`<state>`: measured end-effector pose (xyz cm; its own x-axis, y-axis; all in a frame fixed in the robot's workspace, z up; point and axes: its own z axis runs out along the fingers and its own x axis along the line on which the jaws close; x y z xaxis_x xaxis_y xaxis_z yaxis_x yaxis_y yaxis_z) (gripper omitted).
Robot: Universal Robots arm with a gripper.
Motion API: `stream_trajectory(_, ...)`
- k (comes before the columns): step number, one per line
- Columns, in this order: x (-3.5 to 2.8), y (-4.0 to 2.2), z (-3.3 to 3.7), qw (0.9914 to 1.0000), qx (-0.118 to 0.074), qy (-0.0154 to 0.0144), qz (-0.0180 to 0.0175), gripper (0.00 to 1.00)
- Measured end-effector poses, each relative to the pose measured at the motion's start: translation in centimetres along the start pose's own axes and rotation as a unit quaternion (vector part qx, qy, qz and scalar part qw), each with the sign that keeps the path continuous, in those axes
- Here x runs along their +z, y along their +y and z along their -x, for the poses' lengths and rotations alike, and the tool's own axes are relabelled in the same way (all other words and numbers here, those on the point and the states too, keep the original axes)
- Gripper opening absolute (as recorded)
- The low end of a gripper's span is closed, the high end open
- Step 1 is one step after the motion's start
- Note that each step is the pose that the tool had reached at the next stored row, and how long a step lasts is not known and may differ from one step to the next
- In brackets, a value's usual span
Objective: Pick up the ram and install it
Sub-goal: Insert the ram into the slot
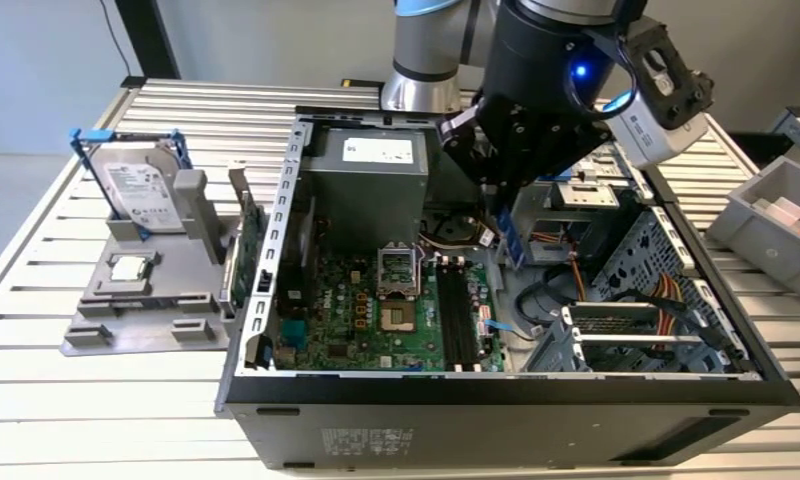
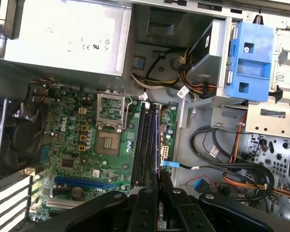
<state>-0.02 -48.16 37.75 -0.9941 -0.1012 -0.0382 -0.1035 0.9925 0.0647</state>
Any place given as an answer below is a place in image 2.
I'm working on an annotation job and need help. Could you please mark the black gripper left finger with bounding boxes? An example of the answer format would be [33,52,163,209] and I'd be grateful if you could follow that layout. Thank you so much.
[65,170,160,232]

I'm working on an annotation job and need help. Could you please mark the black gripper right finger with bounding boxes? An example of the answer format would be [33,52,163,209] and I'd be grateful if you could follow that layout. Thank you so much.
[160,170,269,232]

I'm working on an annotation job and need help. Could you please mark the blue expansion slot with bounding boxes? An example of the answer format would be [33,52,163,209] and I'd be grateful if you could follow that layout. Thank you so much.
[53,175,115,191]

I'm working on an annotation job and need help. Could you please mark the black PC case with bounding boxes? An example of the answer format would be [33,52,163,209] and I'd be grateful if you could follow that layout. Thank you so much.
[0,0,290,232]

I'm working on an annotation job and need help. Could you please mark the CPU socket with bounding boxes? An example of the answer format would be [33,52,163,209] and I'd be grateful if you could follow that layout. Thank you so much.
[95,130,123,157]

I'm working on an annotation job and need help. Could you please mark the white expansion slot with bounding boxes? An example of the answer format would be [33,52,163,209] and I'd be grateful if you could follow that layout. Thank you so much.
[46,197,84,210]

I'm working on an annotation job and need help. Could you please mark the green motherboard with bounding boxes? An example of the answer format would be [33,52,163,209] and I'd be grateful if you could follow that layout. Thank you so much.
[26,84,179,223]

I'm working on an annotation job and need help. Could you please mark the metal socket cover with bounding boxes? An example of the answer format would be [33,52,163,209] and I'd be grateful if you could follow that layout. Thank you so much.
[96,90,126,128]

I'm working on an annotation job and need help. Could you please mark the silver drive cage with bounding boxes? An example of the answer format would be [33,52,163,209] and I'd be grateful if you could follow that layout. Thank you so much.
[178,16,290,140]

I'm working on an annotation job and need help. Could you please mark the black case fan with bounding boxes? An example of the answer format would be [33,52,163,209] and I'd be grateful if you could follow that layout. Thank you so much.
[0,96,50,181]

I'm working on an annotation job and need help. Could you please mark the blue plastic drive latch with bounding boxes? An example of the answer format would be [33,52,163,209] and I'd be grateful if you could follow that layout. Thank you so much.
[228,21,276,102]

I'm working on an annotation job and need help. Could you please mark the black optical drive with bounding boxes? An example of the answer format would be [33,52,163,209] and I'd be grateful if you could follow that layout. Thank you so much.
[187,19,228,80]

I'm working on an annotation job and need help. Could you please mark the grey power supply unit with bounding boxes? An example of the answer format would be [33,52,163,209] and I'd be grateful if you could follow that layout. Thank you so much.
[0,0,132,83]

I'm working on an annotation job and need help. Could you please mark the blue wire connector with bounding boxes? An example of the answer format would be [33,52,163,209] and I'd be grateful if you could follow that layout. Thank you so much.
[193,178,210,193]

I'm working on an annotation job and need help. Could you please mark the blue tipped data wire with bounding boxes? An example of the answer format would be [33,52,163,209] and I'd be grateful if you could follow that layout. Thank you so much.
[160,159,201,170]

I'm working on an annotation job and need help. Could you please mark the yellow red power wires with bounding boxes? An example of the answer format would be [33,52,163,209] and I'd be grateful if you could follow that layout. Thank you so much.
[222,175,290,224]

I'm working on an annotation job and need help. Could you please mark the black cable bundle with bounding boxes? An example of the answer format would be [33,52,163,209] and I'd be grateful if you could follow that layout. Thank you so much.
[188,125,276,196]

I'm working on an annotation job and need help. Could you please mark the orange wire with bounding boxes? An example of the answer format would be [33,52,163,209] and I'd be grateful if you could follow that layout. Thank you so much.
[228,113,247,163]

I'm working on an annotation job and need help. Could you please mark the wire locking lever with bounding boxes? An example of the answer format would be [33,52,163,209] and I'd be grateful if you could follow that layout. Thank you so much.
[122,95,135,130]

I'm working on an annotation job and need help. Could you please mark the white yellow supply wires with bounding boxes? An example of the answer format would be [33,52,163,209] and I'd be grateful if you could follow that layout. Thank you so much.
[130,70,218,97]

